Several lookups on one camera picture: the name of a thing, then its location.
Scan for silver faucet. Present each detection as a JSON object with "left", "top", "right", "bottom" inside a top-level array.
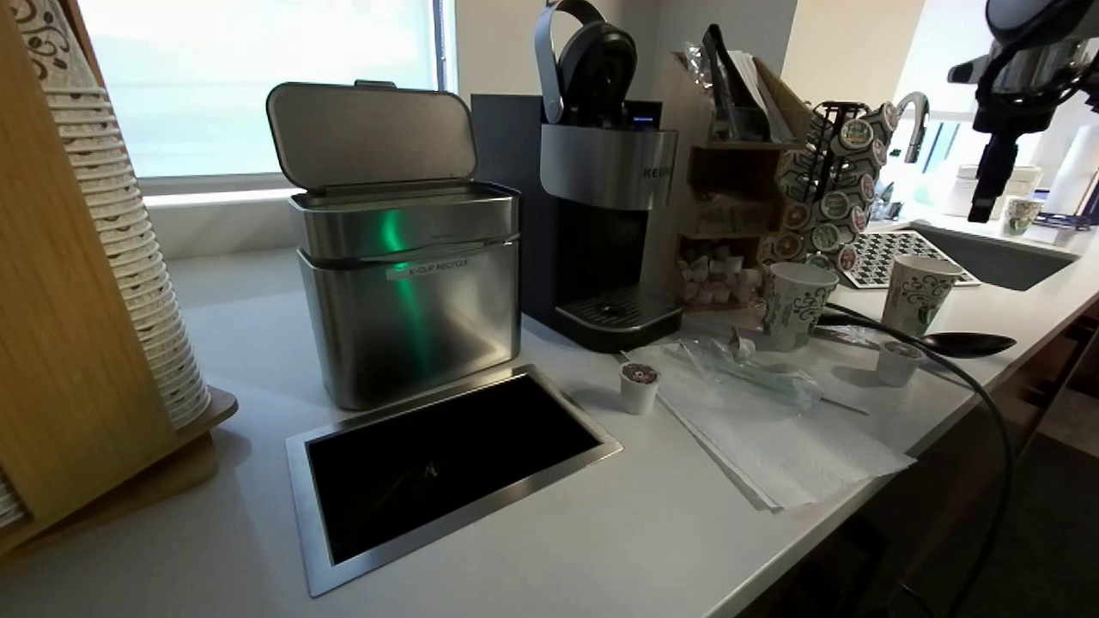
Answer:
[{"left": 890, "top": 90, "right": 936, "bottom": 164}]

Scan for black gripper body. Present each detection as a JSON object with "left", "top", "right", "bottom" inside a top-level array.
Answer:
[{"left": 982, "top": 62, "right": 1078, "bottom": 149}]

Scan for black silver coffee machine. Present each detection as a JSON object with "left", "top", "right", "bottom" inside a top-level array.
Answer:
[{"left": 470, "top": 0, "right": 691, "bottom": 354}]

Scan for black wire pod carousel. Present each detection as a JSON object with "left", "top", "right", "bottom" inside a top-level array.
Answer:
[{"left": 772, "top": 100, "right": 903, "bottom": 271}]

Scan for black tongs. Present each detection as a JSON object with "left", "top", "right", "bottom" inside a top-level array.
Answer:
[{"left": 698, "top": 21, "right": 772, "bottom": 148}]

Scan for wooden condiment organizer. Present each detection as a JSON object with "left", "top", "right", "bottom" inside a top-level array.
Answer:
[{"left": 667, "top": 48, "right": 819, "bottom": 313}]

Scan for large black plastic spoon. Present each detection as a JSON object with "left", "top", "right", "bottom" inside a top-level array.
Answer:
[{"left": 819, "top": 313, "right": 1020, "bottom": 360}]

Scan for wooden cup dispenser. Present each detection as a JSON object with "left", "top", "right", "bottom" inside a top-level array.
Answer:
[{"left": 0, "top": 0, "right": 241, "bottom": 559}]

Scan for steel sink basin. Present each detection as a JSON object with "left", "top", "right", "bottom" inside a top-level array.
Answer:
[{"left": 915, "top": 218, "right": 1081, "bottom": 296}]

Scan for dark teal power cable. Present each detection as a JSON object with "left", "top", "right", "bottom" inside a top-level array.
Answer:
[{"left": 819, "top": 302, "right": 1020, "bottom": 618}]

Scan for steel framed counter opening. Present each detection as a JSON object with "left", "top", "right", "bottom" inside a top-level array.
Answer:
[{"left": 284, "top": 363, "right": 621, "bottom": 602}]

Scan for bright window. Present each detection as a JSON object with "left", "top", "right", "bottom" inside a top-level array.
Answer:
[{"left": 77, "top": 0, "right": 450, "bottom": 191}]

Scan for clear zip bag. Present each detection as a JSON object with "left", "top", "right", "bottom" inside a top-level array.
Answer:
[{"left": 667, "top": 330, "right": 872, "bottom": 420}]

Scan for stack of paper cups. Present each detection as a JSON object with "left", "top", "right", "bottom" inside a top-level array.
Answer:
[{"left": 10, "top": 0, "right": 218, "bottom": 432}]

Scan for stainless steel trash bin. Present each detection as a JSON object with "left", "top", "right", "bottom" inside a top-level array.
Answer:
[{"left": 266, "top": 75, "right": 525, "bottom": 415}]

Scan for donut print coffee pod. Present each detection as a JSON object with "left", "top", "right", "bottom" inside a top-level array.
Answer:
[{"left": 616, "top": 357, "right": 663, "bottom": 420}]

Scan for printed paper cup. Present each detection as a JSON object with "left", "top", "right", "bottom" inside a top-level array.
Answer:
[
  {"left": 761, "top": 256, "right": 843, "bottom": 354},
  {"left": 880, "top": 249, "right": 959, "bottom": 344}
]

